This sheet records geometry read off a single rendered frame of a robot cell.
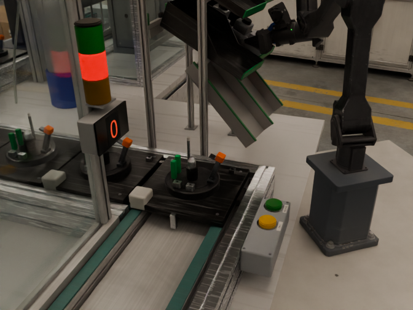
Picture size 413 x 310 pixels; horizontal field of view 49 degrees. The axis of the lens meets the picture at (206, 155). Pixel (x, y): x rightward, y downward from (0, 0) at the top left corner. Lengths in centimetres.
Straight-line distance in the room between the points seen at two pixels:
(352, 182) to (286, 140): 62
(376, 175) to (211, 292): 46
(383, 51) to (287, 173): 371
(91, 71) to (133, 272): 43
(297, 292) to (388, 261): 25
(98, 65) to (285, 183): 72
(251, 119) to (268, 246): 51
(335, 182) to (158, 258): 42
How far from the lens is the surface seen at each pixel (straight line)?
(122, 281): 98
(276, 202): 109
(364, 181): 105
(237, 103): 137
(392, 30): 499
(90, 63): 87
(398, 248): 121
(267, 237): 101
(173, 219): 106
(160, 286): 96
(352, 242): 116
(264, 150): 155
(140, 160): 128
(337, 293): 106
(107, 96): 90
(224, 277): 91
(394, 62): 506
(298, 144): 160
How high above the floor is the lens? 160
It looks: 29 degrees down
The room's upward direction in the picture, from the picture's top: 1 degrees counter-clockwise
